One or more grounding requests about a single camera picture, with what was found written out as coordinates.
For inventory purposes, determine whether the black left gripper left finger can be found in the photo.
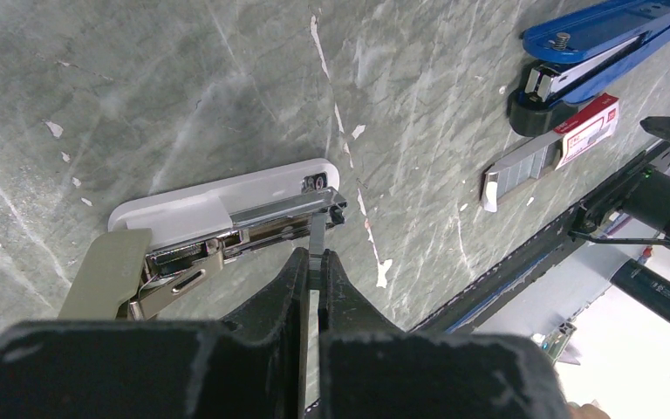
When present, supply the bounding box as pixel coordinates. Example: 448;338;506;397
0;248;309;418

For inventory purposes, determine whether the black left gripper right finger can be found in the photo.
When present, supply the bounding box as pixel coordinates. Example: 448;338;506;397
312;251;571;418

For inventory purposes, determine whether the red white staples box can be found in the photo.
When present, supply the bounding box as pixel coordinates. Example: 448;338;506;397
481;93;620;213

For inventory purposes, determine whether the blue black stapler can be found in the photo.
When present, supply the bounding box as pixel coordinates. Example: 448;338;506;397
507;0;670;137

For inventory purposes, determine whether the small beige white stapler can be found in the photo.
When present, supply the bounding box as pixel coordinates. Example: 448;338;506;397
58;158;347;320

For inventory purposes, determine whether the grey staple strip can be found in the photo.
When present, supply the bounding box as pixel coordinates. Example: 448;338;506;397
308;213;327;289

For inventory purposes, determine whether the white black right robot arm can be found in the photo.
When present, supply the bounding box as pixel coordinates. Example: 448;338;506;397
568;162;670;324

